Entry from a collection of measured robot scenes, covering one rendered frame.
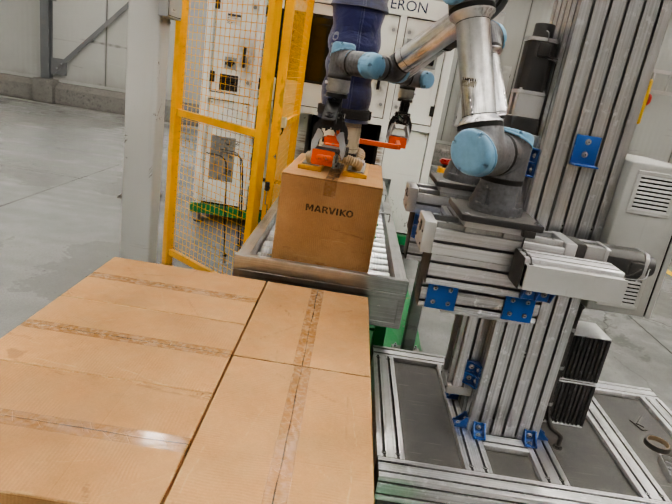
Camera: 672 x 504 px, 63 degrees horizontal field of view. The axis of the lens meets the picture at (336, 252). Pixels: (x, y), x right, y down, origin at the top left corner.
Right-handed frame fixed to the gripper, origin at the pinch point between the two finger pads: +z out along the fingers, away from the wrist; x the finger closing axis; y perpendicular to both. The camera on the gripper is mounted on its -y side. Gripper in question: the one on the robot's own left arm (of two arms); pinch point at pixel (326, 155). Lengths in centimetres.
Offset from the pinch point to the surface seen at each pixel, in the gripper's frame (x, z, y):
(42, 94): 625, 100, 855
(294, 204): 12.1, 25.3, 29.0
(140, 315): 47, 54, -31
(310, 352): -7, 53, -35
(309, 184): 7.4, 16.4, 29.1
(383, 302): -29, 57, 24
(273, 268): 16, 51, 22
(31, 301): 145, 109, 66
